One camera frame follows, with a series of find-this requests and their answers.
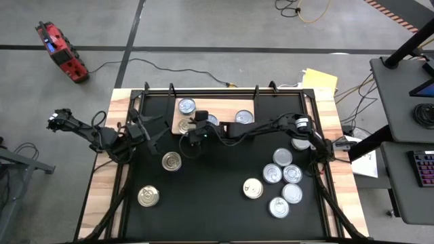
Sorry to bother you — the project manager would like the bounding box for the yellow extension cable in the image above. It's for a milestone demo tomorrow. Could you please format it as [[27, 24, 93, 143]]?
[[297, 0, 332, 24]]

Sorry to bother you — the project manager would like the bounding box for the coiled black cable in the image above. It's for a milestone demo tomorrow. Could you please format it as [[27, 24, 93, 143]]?
[[412, 102, 434, 130]]

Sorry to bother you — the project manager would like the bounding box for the backlit keyboard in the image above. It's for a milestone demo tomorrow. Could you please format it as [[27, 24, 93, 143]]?
[[406, 149, 434, 188]]

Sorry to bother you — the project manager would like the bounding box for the black tangled floor cable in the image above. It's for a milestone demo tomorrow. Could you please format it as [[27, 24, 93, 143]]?
[[273, 0, 301, 18]]

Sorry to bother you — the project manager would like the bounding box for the grey metal stand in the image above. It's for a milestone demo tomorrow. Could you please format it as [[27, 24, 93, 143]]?
[[0, 135, 57, 244]]

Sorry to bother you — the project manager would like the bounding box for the black floor power cable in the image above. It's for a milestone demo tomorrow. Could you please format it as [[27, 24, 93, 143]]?
[[88, 56, 238, 88]]

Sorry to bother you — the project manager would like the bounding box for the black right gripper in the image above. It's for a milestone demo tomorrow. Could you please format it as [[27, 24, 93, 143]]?
[[187, 118, 223, 145]]

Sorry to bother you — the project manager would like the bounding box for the small grey device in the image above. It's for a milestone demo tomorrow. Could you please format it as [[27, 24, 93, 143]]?
[[331, 137, 353, 152]]

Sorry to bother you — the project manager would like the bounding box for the navy blue tuna can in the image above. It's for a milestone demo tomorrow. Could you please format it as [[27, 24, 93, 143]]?
[[234, 108, 255, 125]]

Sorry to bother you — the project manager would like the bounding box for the black loose cable bundle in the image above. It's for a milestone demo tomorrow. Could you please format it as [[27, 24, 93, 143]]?
[[334, 73, 379, 118]]

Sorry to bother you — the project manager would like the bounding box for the yellow paper pad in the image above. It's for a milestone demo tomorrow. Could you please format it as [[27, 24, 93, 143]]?
[[300, 67, 339, 98]]

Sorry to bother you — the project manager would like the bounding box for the black table mat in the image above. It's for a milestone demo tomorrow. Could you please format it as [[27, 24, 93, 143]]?
[[123, 93, 328, 240]]

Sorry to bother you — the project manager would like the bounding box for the black diagonal stand pole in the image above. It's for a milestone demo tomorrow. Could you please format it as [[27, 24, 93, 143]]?
[[382, 16, 434, 70], [348, 124, 391, 163]]

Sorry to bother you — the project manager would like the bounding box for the teal tuna can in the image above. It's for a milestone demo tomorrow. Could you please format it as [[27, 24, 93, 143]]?
[[177, 97, 197, 116]]

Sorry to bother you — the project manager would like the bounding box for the grey side desk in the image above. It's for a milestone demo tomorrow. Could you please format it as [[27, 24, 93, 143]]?
[[379, 140, 434, 226], [368, 56, 434, 144]]

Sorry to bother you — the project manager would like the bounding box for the orange striped floor strip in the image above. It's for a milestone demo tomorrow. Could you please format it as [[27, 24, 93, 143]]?
[[362, 0, 420, 34]]

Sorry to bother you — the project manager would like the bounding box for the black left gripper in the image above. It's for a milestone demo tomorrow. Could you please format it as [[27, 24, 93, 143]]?
[[127, 115, 170, 154]]

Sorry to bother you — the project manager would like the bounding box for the blue screen tablet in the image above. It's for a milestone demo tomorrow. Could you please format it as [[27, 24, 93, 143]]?
[[408, 60, 434, 99]]

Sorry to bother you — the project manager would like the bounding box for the black aluminium rig frame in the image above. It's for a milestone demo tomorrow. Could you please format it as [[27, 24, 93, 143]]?
[[73, 80, 369, 244]]

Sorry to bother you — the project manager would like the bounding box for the wooden shelf with black frame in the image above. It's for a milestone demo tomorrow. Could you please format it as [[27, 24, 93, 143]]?
[[164, 82, 262, 137]]

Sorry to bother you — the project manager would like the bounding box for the white paper sheet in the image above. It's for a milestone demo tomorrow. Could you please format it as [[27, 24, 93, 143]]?
[[351, 135, 379, 179]]

